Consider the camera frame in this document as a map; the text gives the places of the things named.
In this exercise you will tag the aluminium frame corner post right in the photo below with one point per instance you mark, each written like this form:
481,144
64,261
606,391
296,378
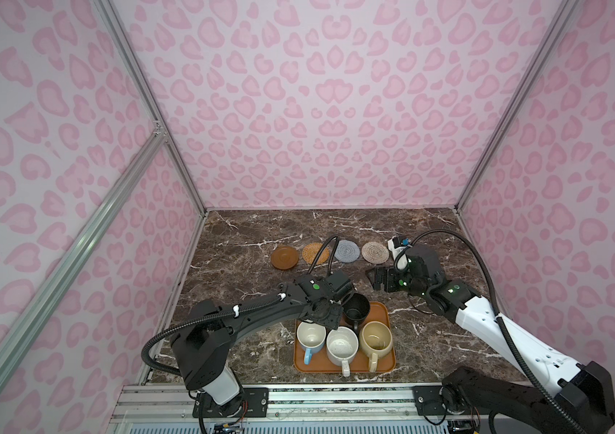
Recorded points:
559,26

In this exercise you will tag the blue-grey woven round coaster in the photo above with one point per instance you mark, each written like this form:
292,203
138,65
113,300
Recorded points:
347,251

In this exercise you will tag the orange wooden tray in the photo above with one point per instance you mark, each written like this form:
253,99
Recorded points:
320,363

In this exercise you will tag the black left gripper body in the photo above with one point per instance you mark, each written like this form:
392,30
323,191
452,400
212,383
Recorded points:
332,317

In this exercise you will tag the aluminium frame corner post left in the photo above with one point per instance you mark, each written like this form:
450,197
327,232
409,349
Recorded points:
110,18

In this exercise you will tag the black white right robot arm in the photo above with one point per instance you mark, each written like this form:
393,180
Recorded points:
562,396

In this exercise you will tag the black ceramic mug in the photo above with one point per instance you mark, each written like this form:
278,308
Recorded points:
355,311

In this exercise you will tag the brown wooden round coaster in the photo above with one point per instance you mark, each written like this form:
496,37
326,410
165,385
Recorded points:
284,258

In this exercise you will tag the beige ceramic mug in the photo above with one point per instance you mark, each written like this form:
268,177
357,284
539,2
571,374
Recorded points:
376,343

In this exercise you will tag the aluminium frame corner post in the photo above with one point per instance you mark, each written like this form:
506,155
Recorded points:
559,26
110,18

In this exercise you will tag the woven rattan round coaster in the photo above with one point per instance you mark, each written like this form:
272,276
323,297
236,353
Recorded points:
310,251

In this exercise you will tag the light blue ceramic mug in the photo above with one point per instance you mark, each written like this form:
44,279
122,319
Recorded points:
311,338

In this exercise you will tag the multicolour woven round coaster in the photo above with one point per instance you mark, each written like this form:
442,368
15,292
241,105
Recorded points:
375,253

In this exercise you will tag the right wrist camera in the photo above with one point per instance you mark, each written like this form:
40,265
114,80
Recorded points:
397,246

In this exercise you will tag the white speckled ceramic mug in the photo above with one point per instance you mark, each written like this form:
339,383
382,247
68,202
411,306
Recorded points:
342,346

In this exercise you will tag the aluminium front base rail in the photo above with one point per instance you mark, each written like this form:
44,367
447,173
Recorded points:
310,408

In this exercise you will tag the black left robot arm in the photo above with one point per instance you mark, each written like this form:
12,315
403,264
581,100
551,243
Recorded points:
202,345

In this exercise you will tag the aluminium diagonal frame bar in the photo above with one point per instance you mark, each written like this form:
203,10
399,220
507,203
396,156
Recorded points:
21,336

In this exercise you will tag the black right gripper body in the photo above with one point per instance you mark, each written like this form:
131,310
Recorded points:
404,280

